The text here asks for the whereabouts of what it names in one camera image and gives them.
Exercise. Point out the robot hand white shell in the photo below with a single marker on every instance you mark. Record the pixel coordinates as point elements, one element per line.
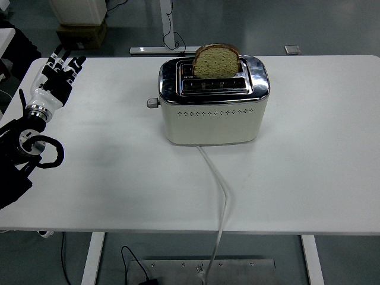
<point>44,98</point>

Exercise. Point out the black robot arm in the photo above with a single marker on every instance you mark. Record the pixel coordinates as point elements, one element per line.
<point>15,175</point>

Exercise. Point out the silver toaster lever knob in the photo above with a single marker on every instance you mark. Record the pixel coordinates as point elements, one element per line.
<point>152,103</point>

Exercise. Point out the cream and chrome toaster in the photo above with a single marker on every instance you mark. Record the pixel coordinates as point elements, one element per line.
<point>212,124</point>

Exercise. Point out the black ribbed foam block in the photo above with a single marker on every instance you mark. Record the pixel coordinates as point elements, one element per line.
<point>26,44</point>

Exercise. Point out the white side table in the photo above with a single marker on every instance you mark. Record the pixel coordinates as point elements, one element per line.
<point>5,38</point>

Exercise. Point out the brown cardboard box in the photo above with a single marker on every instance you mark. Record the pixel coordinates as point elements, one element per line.
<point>83,35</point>

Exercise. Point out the white cabinet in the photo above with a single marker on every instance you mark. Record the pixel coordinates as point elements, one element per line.
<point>78,10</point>

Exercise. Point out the white desk stand with foot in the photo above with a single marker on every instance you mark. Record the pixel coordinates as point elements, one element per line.
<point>167,17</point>

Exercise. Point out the white table leg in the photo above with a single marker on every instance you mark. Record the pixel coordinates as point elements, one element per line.
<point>92,258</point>
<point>313,261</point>

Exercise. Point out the brown bread slice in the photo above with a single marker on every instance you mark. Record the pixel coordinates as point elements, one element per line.
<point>216,62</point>

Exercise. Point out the grey square floor plate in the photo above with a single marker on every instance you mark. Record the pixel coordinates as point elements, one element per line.
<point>292,49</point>

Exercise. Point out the grey metal plate with screws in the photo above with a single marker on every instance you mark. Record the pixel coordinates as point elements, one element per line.
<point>237,273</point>

